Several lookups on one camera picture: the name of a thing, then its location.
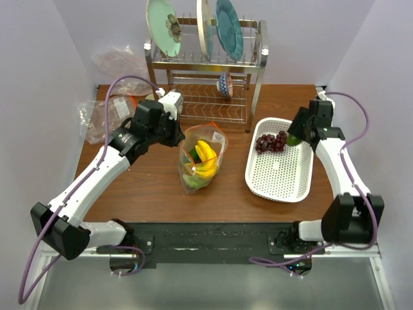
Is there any crumpled clear bag at back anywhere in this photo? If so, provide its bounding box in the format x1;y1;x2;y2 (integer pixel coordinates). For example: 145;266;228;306
92;45;152;96

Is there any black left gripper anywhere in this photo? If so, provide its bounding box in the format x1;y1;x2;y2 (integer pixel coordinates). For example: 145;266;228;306
147;110;185;147

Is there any dark red grape bunch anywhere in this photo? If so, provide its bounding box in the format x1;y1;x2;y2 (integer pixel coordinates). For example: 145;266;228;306
255;130;288;154

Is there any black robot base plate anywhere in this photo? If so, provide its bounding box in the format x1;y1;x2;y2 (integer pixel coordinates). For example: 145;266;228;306
96;222;325;271

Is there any white perforated plastic basket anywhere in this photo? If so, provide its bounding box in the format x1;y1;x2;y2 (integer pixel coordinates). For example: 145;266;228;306
245;118;314;203

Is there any teal blue plate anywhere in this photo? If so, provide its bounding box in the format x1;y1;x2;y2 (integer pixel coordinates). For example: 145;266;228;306
216;0;243;61

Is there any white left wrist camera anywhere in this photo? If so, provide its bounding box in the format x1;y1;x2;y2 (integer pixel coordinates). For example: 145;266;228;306
159;91;183;115

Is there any steel two-tier dish rack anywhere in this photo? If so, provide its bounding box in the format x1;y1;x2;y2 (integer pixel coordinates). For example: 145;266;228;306
143;17;269;132

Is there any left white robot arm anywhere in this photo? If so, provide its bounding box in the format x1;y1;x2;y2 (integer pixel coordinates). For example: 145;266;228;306
30;92;185;260

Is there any dark green cucumber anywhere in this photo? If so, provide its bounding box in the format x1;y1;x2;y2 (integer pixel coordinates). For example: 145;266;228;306
189;148;202;164

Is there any mint green floral plate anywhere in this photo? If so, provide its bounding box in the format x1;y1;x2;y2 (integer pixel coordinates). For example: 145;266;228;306
146;0;182;57

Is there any red yellow mango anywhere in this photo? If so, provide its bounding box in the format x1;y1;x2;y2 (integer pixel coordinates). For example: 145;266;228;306
287;134;302;147

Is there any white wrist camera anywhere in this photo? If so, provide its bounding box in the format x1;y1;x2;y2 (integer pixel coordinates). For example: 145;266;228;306
159;91;183;115
317;90;330;101

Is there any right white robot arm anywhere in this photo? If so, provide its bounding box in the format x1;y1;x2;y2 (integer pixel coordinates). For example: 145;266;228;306
287;98;384;254

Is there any cream rimmed plate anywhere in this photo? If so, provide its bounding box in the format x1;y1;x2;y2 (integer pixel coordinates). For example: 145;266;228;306
196;0;213;61

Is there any blue white patterned bowl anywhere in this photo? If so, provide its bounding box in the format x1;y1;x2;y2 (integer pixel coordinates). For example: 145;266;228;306
216;73;233;98

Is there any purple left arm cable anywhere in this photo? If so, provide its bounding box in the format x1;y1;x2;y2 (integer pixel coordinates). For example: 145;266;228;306
17;74;164;305

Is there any green cabbage toy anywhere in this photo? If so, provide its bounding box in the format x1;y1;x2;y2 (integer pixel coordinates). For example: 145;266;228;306
183;174;209;191

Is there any yellow banana bunch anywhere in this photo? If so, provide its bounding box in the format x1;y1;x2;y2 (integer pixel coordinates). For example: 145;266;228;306
195;140;218;179

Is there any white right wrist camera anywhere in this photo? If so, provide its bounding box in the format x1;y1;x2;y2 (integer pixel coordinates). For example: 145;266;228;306
317;90;330;101

